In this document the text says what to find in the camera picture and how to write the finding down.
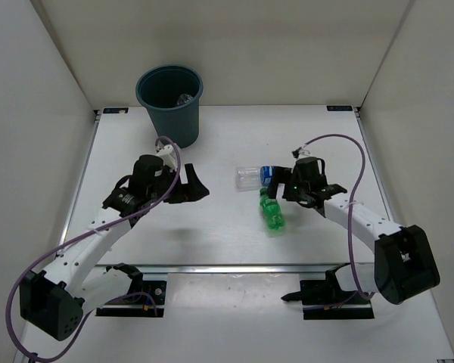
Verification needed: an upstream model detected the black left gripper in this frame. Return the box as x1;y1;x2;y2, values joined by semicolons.
147;163;209;203

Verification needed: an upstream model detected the green plastic soda bottle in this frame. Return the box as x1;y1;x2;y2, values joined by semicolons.
259;188;285;231

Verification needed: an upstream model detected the clear bottle green label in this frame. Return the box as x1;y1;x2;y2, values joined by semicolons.
176;94;194;107

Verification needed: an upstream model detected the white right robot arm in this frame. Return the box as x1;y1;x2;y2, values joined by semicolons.
267;157;440;305

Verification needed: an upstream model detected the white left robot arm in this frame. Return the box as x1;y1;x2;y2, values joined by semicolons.
19;155;210;341

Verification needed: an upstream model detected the dark teal plastic bin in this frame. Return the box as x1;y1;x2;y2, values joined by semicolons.
135;64;204;148

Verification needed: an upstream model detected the clear bottle blue label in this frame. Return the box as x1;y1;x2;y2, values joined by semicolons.
235;166;275;191

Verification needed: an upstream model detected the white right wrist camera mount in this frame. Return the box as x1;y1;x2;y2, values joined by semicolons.
291;146;311;160

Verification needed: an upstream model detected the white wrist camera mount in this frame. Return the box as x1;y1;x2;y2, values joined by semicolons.
291;146;311;160
156;144;178;169

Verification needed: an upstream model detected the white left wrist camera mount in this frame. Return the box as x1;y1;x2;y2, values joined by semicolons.
156;144;178;169

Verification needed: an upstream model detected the aluminium front table rail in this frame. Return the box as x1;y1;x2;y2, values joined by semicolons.
94;264;375;275

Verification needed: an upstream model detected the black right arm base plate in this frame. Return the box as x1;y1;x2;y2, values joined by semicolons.
281;263;375;321

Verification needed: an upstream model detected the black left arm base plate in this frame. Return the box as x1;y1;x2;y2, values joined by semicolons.
95;275;167;318

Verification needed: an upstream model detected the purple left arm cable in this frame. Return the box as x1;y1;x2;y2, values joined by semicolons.
5;135;182;361

